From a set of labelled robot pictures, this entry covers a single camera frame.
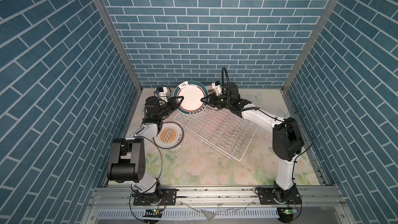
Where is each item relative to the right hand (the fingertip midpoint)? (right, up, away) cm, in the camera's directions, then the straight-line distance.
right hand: (199, 99), depth 84 cm
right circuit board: (+41, -54, -13) cm, 69 cm away
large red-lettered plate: (+6, +5, 0) cm, 8 cm away
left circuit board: (-21, -54, -12) cm, 60 cm away
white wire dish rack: (+15, -18, +7) cm, 25 cm away
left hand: (-8, 0, 0) cm, 8 cm away
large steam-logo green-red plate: (-4, +4, +3) cm, 6 cm away
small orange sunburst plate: (-17, -22, +7) cm, 29 cm away
